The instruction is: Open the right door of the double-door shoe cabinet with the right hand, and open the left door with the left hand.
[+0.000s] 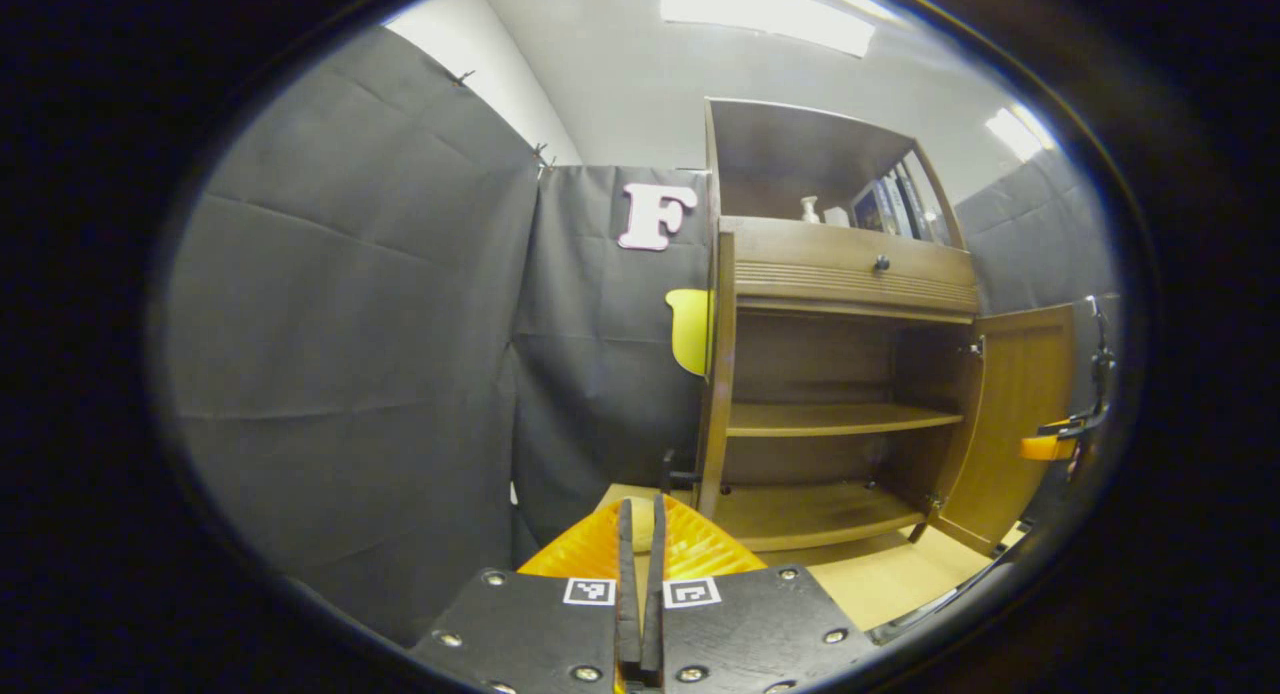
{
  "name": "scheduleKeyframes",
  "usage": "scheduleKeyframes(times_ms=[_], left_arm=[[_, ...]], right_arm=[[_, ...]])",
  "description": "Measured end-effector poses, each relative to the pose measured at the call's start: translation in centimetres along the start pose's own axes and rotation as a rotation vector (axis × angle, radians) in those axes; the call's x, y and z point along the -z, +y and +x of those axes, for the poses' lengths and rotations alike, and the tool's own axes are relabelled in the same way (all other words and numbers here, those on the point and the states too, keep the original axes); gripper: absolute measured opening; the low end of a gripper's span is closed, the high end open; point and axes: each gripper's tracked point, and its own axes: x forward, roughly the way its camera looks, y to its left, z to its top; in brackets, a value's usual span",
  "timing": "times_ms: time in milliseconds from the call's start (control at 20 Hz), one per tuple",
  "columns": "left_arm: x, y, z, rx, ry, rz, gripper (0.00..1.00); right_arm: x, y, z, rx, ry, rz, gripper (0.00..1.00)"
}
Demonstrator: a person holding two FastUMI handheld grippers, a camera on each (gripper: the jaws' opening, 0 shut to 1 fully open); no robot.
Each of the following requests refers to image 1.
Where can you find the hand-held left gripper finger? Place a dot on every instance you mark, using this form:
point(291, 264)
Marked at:
point(652, 614)
point(628, 614)

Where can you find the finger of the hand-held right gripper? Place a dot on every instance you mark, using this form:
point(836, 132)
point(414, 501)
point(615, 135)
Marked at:
point(1045, 447)

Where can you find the wooden shoe cabinet door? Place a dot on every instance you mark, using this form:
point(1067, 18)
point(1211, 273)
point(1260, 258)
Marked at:
point(1015, 414)
point(718, 374)

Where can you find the wooden double-door shoe cabinet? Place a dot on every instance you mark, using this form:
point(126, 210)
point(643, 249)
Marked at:
point(800, 144)

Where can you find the metal door hinge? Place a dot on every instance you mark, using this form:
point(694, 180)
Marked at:
point(974, 349)
point(934, 502)

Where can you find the wooden cabinet shelf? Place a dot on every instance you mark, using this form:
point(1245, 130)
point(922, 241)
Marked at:
point(830, 419)

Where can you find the small ceiling light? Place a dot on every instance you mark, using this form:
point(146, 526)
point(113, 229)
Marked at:
point(1018, 132)

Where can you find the grey book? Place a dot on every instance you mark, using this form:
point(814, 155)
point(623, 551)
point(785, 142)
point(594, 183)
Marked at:
point(893, 206)

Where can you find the dark blue book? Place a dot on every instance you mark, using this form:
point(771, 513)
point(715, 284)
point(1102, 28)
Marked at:
point(868, 209)

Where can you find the small white box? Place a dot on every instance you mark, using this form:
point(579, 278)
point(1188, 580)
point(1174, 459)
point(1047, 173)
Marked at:
point(836, 217)

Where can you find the small white vase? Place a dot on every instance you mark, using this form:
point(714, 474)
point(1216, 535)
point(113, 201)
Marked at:
point(809, 210)

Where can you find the large ceiling light panel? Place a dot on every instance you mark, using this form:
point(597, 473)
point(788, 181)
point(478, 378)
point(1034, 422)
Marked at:
point(760, 9)

